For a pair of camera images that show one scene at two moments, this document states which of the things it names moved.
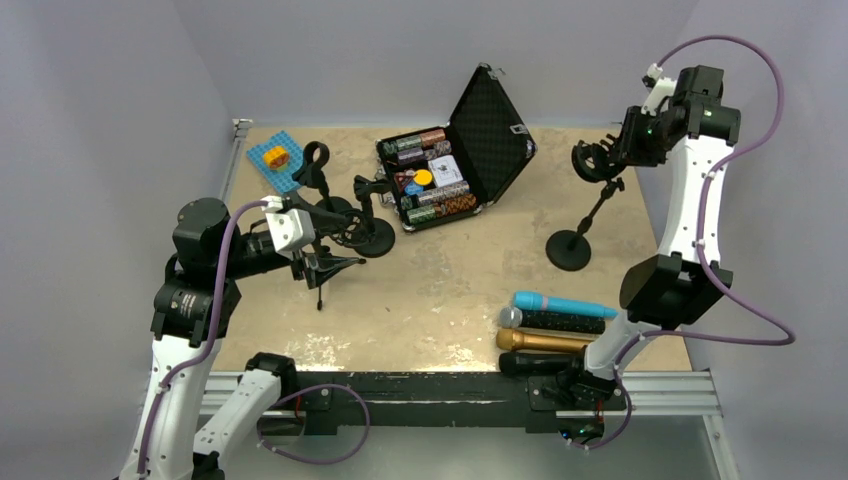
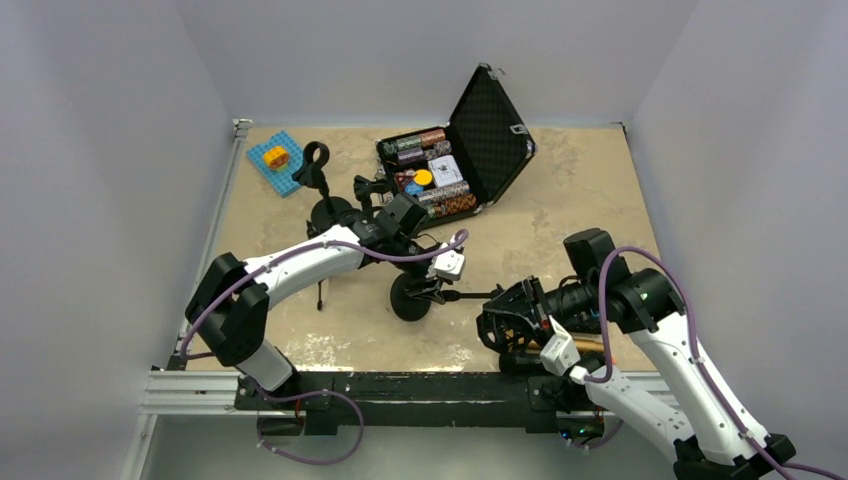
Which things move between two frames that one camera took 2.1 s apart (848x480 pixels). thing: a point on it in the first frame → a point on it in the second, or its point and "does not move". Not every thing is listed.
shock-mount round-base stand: [571, 251] → [508, 319]
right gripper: [628, 149] → [539, 299]
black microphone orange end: [537, 362] does not move
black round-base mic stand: [311, 174] does not move
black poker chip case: [447, 172] does not move
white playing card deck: [445, 170] does not move
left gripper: [320, 216] → [429, 289]
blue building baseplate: [282, 180] does not move
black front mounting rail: [334, 399] does not move
